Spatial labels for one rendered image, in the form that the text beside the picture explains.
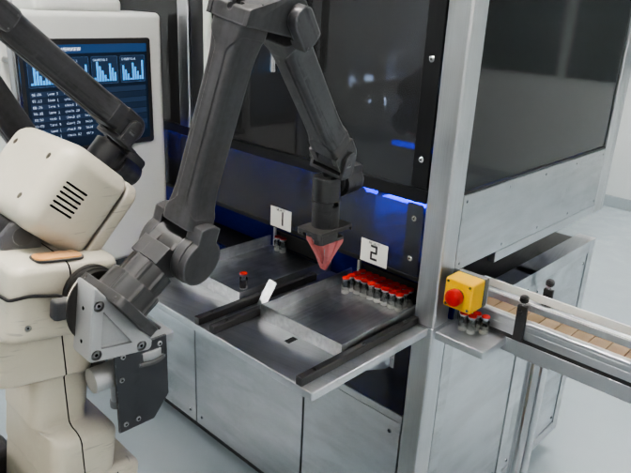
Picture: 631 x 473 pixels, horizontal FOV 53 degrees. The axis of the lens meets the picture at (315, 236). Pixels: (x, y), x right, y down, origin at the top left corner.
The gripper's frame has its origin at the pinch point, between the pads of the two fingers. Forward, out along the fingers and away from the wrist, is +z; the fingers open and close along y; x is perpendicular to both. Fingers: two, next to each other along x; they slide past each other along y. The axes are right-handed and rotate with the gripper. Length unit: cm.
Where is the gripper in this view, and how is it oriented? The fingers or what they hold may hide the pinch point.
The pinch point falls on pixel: (323, 265)
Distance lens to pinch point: 134.7
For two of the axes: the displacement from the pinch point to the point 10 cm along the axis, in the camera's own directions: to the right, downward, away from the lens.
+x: -7.2, -2.7, 6.4
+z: -0.3, 9.3, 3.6
